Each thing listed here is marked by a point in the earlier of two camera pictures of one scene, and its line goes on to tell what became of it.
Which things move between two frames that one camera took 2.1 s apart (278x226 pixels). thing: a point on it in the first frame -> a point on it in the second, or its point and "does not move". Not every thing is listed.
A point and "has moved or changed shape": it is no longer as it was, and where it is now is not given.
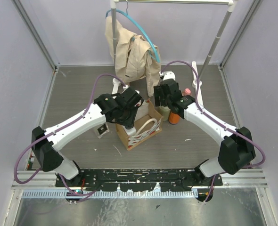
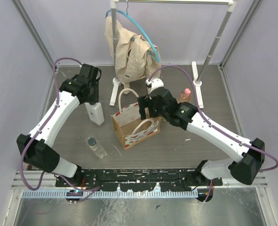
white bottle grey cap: [132, 132] has moved or changed shape
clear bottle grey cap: [102, 131] -> [93, 142]
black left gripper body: [126, 117] -> [93, 94]
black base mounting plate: [142, 179] does not move
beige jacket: [136, 58] does not move
